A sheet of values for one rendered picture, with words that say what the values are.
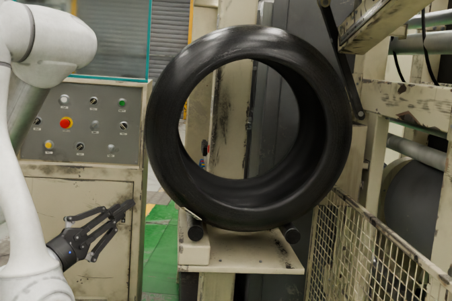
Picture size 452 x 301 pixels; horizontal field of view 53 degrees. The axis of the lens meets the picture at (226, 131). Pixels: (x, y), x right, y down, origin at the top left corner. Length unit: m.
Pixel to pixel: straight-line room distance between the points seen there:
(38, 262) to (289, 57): 0.78
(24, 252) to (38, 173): 1.20
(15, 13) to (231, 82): 0.78
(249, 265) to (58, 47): 0.79
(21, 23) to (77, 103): 1.00
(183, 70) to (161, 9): 9.54
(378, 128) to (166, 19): 9.24
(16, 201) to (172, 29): 9.84
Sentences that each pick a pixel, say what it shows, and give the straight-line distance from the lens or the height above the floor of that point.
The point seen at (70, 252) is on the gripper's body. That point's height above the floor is 0.94.
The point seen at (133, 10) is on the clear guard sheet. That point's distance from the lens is 1.99.
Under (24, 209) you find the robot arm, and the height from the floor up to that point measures 1.09.
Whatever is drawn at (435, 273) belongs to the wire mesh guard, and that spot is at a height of 0.99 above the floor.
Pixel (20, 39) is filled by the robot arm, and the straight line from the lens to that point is 1.08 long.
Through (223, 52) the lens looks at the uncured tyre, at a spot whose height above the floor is 1.41.
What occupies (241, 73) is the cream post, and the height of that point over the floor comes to 1.35.
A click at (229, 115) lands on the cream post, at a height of 1.19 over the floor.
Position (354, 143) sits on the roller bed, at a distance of 1.67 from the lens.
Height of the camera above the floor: 1.38
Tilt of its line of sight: 9 degrees down
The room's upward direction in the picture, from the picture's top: 4 degrees clockwise
